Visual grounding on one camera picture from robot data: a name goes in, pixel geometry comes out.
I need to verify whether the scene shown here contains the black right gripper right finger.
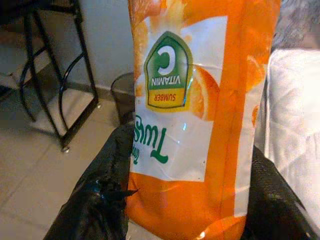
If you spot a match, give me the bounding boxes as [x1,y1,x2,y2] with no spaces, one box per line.
[243,146,320,240]

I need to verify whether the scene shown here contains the black mesh waste bin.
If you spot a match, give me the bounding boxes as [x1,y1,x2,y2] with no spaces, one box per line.
[110,71,137,126]

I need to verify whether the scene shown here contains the black metal rack frame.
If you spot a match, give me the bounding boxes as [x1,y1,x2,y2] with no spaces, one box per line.
[0,0,100,153]

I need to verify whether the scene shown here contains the white quilted mattress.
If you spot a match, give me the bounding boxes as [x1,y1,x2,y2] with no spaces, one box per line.
[254,48,320,226]

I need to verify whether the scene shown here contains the orange juice drink pouch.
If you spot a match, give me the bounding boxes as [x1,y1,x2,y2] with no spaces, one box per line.
[124,0,282,240]

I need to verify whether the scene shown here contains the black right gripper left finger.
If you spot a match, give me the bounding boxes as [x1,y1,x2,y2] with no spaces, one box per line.
[42,122,138,240]

